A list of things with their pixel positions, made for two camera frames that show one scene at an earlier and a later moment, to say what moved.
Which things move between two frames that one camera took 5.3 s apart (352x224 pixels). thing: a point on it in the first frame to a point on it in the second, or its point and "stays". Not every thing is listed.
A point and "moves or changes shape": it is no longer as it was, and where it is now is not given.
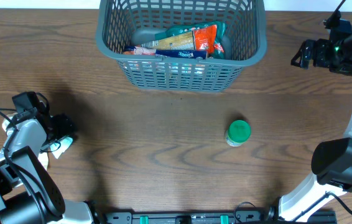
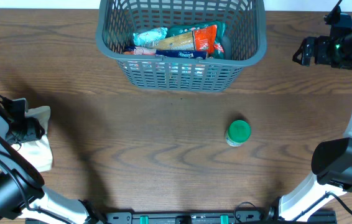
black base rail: [268, 216] stays
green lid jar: [238, 132] stays
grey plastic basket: [245, 21] stays
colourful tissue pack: [145, 50] stays
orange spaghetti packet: [201, 39] stays
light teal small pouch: [60, 146] to [144, 37]
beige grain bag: [56, 149] moves or changes shape
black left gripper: [69, 124] to [37, 129]
